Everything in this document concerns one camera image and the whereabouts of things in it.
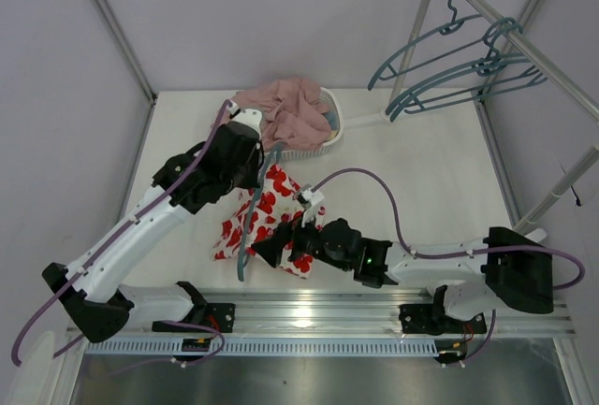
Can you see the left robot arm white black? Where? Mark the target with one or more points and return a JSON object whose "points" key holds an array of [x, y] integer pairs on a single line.
{"points": [[91, 288]]}

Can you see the white slotted cable duct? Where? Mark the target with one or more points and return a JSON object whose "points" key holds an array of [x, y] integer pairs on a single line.
{"points": [[234, 346]]}

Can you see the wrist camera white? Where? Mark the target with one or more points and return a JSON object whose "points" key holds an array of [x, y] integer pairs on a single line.
{"points": [[250, 117], [311, 200]]}

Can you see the pink crumpled garment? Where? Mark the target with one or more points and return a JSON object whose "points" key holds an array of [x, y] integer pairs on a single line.
{"points": [[293, 113]]}

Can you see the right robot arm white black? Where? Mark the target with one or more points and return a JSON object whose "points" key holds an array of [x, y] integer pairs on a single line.
{"points": [[503, 270]]}

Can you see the metal clothes rack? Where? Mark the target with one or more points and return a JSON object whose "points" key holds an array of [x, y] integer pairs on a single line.
{"points": [[507, 45]]}

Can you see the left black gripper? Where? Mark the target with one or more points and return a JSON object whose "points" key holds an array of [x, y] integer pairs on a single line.
{"points": [[253, 162]]}

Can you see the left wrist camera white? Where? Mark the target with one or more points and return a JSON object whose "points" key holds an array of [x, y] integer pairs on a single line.
{"points": [[250, 117]]}

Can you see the aluminium frame post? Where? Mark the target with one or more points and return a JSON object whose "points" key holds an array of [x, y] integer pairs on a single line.
{"points": [[495, 155], [110, 20]]}

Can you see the aluminium mounting rail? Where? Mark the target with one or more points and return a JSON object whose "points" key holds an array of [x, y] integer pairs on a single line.
{"points": [[313, 314]]}

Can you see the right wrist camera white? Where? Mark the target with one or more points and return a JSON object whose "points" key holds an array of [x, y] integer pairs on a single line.
{"points": [[311, 200]]}

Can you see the red poppy print skirt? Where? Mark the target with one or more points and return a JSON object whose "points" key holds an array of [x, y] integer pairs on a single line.
{"points": [[276, 205]]}

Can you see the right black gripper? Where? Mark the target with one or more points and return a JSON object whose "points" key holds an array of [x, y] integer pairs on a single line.
{"points": [[286, 242]]}

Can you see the left aluminium frame post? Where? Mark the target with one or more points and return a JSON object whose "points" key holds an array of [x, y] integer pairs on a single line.
{"points": [[110, 20]]}

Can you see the right aluminium frame post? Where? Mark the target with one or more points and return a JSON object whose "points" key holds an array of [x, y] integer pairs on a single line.
{"points": [[495, 155]]}

